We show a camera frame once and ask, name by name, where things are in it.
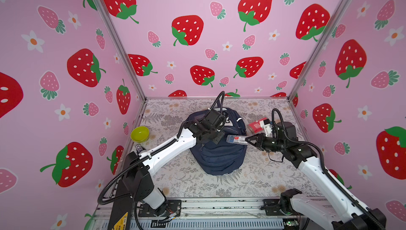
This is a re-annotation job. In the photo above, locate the red small card pack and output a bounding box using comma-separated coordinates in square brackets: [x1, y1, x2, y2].
[248, 118, 269, 134]

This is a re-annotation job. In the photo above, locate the navy blue student backpack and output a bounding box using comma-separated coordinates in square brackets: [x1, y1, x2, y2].
[190, 108, 247, 176]

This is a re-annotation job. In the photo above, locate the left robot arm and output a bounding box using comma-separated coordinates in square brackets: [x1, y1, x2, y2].
[97, 91, 228, 216]

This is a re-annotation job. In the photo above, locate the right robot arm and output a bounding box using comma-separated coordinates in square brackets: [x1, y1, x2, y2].
[245, 118, 387, 230]

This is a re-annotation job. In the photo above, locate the green lid clear jar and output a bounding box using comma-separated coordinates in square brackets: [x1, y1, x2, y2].
[130, 126, 150, 143]

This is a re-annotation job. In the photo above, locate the small dark snack packet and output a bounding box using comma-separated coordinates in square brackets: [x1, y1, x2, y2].
[135, 144, 145, 155]

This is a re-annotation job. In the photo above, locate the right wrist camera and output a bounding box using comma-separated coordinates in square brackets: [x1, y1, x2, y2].
[263, 120, 274, 138]

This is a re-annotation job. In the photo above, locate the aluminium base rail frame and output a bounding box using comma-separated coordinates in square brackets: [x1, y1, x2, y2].
[90, 196, 359, 230]

